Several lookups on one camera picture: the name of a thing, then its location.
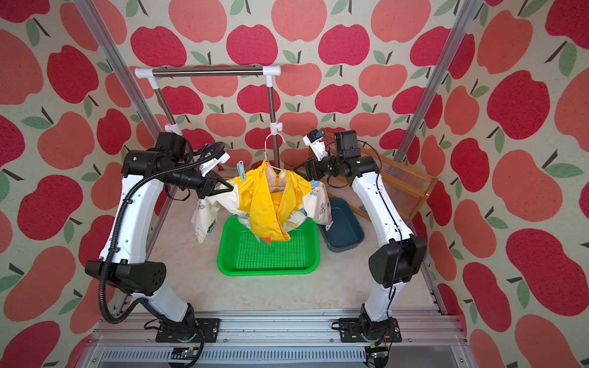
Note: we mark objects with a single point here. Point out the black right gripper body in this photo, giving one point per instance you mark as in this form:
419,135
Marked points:
329,167

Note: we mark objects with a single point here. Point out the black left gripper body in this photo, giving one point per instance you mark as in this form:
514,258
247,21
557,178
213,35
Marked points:
192,179

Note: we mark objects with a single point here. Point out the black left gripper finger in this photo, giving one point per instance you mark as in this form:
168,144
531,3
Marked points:
220,191
221,183

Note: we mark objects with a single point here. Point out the blue-green clothespin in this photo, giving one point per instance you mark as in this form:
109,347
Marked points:
241,170

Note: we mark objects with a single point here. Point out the white dinosaur print jacket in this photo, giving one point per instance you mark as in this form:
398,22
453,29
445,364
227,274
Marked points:
205,216

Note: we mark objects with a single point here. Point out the yellow jacket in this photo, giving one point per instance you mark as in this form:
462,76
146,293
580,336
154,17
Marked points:
277,202

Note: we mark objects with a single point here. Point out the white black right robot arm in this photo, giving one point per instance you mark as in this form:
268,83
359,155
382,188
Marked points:
400,253

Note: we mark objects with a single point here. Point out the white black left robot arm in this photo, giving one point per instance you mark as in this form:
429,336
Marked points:
126,279

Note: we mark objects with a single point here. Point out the green plastic basket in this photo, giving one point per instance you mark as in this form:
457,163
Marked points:
241,254

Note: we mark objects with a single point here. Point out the dark blue plastic bin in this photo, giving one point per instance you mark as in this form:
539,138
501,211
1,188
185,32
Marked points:
345,232

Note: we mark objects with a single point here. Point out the wooden glass shelf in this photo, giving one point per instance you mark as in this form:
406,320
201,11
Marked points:
407,188

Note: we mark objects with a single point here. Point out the steel white clothes rack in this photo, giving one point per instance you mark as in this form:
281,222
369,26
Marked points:
236,104

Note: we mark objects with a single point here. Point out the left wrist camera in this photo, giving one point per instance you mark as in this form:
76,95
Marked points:
212,161

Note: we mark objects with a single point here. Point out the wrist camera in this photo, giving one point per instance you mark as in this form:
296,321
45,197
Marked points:
314,140
212,161

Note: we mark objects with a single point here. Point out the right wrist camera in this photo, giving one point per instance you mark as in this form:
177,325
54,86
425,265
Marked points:
314,140

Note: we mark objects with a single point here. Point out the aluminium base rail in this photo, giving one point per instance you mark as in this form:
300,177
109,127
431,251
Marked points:
319,338

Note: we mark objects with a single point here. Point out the left aluminium frame post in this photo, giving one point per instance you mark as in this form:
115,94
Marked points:
100,32

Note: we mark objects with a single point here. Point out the aluminium frame post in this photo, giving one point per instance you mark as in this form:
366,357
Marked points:
100,32
457,33

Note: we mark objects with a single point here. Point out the right aluminium frame post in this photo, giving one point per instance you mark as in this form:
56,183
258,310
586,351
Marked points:
457,33

